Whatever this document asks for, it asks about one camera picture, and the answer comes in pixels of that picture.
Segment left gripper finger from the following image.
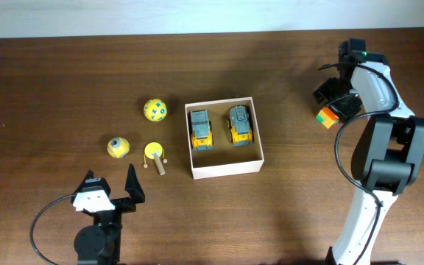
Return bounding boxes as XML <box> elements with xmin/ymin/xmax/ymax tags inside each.
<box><xmin>72</xmin><ymin>170</ymin><xmax>102</xmax><ymax>202</ymax></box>
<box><xmin>124</xmin><ymin>163</ymin><xmax>145</xmax><ymax>203</ymax></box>

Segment multicolour puzzle cube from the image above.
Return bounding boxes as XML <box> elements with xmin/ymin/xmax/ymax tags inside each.
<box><xmin>316</xmin><ymin>107</ymin><xmax>339</xmax><ymax>129</ymax></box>

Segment yellow grey dump truck toy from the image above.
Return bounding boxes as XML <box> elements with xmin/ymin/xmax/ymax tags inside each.
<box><xmin>190</xmin><ymin>110</ymin><xmax>213</xmax><ymax>151</ymax></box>

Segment yellow grey mixer truck toy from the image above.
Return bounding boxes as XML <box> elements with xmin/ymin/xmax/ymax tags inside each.
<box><xmin>228</xmin><ymin>105</ymin><xmax>253</xmax><ymax>146</ymax></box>

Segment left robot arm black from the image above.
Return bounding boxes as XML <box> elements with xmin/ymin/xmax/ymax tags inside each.
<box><xmin>71</xmin><ymin>164</ymin><xmax>145</xmax><ymax>264</ymax></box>

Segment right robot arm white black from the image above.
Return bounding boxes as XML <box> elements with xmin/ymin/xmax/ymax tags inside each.
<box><xmin>313</xmin><ymin>38</ymin><xmax>424</xmax><ymax>264</ymax></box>

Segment yellow ball with eye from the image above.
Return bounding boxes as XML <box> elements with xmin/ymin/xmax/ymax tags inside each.
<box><xmin>107</xmin><ymin>137</ymin><xmax>130</xmax><ymax>158</ymax></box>

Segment yellow wooden pellet drum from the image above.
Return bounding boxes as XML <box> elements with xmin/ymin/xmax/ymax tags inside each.
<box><xmin>143</xmin><ymin>141</ymin><xmax>168</xmax><ymax>176</ymax></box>

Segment yellow ball blue letters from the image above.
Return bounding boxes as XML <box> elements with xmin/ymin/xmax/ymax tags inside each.
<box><xmin>143</xmin><ymin>99</ymin><xmax>167</xmax><ymax>121</ymax></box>

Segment white cardboard box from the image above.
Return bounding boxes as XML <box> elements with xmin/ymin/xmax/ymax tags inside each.
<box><xmin>185</xmin><ymin>97</ymin><xmax>264</xmax><ymax>180</ymax></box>

